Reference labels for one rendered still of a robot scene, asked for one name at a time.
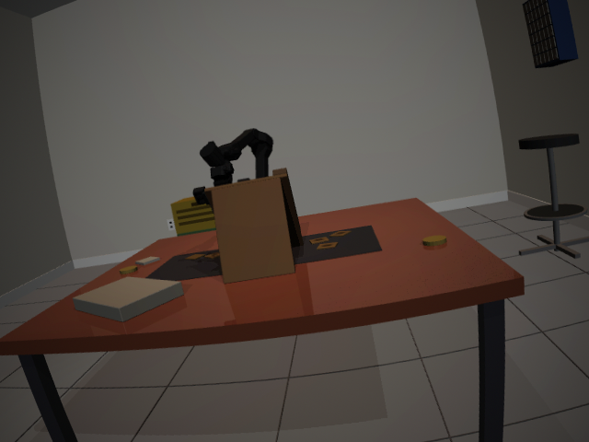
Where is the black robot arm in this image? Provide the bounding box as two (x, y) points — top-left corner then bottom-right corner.
(200, 128), (273, 182)

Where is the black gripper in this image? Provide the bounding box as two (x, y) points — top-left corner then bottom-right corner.
(193, 178), (249, 205)

